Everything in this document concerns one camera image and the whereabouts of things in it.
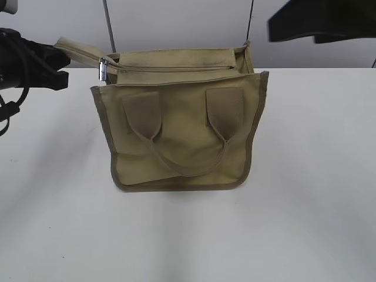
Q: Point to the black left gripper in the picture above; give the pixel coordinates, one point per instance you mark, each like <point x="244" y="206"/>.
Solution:
<point x="14" y="50"/>

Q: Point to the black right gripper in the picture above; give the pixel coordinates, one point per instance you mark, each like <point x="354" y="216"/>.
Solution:
<point x="325" y="21"/>

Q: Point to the yellow canvas tote bag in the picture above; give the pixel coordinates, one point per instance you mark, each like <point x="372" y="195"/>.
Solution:
<point x="177" y="119"/>

